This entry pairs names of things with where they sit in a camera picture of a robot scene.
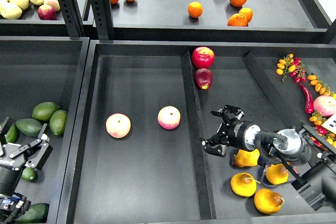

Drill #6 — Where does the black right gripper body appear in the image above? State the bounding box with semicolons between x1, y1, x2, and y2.
225;120;261;151

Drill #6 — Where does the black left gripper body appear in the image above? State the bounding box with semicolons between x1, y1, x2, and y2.
1;143;27;195

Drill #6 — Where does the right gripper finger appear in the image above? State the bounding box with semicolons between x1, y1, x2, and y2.
211;105;244;124
202;134;226;157

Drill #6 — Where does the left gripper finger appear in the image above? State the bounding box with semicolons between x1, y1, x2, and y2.
1;117;14;156
9;123;53;170

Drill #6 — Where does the dark green avocado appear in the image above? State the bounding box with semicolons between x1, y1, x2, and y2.
22;167;37;182

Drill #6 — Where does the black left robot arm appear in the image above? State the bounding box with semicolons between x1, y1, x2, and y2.
1;117;53;223

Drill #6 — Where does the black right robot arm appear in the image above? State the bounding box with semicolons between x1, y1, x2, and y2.
202;105;335;210

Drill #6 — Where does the dark red apple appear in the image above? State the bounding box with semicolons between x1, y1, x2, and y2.
194;68;213;90

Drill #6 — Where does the pink apple centre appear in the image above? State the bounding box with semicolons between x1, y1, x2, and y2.
157;106;181;130

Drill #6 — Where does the pink apple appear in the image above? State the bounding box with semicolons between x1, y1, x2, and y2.
313;95;335;117
106;113;131;138
157;106;181;130

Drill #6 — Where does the black left tray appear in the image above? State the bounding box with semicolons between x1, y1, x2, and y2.
1;36;89;223

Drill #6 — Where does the black tray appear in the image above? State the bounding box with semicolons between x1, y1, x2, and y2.
1;36;89;223
56;41;335;223

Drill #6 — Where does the bright red apple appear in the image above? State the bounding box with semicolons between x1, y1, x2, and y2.
192;47;215;69

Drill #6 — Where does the red chili pepper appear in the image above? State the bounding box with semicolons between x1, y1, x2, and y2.
299;83;314;114

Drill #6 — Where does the cherry tomato bunch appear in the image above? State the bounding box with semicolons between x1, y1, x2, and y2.
276;54;307;83

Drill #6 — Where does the pink apple left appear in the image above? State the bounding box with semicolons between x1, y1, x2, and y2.
106;113;131;138

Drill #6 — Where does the pink apple right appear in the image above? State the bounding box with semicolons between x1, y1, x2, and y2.
313;95;335;117

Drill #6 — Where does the black middle tray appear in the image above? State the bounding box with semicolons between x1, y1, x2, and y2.
56;41;335;223

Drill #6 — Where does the black upper shelf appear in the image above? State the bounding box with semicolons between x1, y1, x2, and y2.
1;0;335;44

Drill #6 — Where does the red apple on shelf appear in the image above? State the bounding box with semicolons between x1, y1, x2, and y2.
37;5;57;20

